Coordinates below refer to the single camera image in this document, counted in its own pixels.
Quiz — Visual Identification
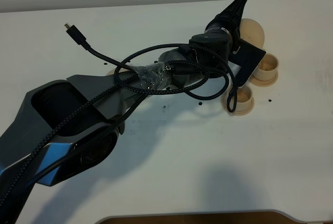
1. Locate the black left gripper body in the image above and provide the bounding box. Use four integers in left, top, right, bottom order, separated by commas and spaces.
189, 15, 233, 63

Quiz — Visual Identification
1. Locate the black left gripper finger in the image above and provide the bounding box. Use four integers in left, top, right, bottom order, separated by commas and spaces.
218, 0, 247, 44

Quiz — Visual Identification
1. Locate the beige clay teapot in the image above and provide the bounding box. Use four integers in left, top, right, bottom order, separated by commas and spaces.
240, 18, 265, 49

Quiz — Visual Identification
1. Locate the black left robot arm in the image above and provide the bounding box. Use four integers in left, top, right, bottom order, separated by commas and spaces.
1, 0, 247, 223

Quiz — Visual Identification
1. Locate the beige teapot saucer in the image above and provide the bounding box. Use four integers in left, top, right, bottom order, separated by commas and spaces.
106, 68, 131, 77

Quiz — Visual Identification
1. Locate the beige near cup saucer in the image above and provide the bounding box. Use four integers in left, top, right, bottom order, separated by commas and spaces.
221, 92, 254, 116

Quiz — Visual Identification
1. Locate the beige cup saucer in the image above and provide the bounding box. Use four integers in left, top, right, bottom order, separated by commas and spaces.
248, 72, 278, 87
221, 92, 254, 116

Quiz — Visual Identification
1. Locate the beige far teacup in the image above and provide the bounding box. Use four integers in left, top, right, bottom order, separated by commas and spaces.
252, 53, 279, 81

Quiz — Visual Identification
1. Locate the beige teacup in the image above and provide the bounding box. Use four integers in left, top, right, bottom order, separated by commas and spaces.
252, 53, 279, 81
225, 85, 254, 116

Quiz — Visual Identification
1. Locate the beige far cup saucer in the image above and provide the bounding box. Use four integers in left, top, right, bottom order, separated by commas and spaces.
248, 72, 278, 87

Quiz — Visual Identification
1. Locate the beige near teacup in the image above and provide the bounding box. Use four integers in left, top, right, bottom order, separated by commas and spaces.
225, 85, 254, 116

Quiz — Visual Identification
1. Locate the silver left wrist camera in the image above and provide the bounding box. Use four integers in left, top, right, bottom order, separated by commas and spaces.
228, 39, 266, 87

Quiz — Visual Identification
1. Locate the black braided left cable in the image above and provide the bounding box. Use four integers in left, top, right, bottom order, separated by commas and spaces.
0, 22, 241, 209

